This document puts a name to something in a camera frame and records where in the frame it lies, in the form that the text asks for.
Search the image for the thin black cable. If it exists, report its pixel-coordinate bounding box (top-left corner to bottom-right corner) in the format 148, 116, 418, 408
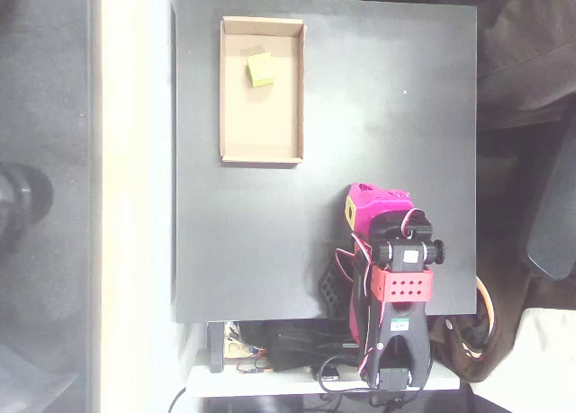
167, 385, 188, 413

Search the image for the small wooden controller board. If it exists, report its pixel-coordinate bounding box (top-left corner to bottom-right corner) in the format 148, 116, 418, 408
223, 322, 254, 361

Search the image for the white cloth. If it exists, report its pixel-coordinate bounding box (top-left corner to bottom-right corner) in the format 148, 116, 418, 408
472, 307, 576, 413

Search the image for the black cable bundle with adapter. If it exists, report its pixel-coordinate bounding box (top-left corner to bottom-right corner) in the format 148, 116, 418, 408
263, 320, 365, 373

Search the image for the black usb plug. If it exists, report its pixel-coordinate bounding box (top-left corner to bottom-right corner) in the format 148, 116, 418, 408
311, 362, 342, 382

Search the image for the white shelf board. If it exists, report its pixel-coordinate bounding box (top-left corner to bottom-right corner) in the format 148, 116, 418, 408
184, 349, 463, 400

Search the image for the dark office chair armrest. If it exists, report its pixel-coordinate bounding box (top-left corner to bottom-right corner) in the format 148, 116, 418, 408
521, 124, 576, 282

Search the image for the orange cable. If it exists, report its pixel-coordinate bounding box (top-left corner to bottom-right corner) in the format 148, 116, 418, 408
475, 275, 497, 360

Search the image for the dark round blurry object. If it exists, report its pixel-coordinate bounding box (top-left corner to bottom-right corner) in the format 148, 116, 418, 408
0, 162, 55, 256

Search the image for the black lattice robot base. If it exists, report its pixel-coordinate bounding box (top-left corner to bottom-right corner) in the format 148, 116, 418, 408
317, 259, 355, 319

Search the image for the cardboard box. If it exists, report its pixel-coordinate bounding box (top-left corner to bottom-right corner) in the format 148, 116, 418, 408
219, 15, 308, 166

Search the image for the looped black cable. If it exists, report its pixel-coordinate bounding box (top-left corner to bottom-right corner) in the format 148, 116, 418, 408
317, 358, 436, 408

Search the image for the small green cube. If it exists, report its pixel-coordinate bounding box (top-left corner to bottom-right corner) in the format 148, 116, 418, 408
245, 51, 276, 89

